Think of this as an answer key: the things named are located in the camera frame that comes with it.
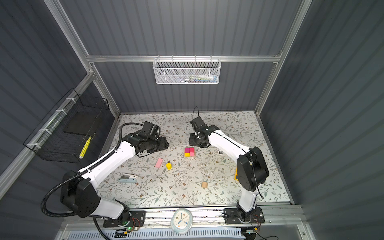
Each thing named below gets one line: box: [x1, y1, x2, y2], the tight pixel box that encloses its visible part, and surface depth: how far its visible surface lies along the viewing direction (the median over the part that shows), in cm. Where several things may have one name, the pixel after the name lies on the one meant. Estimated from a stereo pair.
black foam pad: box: [63, 111, 103, 136], surface depth 77 cm
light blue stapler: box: [118, 173, 138, 184], surface depth 86 cm
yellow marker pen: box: [78, 136, 92, 159], surface depth 70 cm
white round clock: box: [170, 208, 193, 235], surface depth 72 cm
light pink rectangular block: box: [155, 158, 163, 168], surface depth 94 cm
